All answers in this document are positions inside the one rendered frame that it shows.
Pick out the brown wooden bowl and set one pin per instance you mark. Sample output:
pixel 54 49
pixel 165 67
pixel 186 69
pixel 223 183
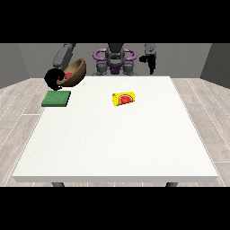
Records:
pixel 75 72

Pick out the small red ball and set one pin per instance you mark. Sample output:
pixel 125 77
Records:
pixel 68 75

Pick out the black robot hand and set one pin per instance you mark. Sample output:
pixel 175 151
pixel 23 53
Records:
pixel 52 78
pixel 149 62

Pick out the yellow cup with melon print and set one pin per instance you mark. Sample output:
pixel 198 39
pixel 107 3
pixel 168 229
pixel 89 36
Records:
pixel 123 99

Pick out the grey robot trunk purple rings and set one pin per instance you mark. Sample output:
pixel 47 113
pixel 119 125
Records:
pixel 114 61

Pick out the green square pad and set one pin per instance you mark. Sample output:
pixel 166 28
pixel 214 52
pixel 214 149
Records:
pixel 56 98

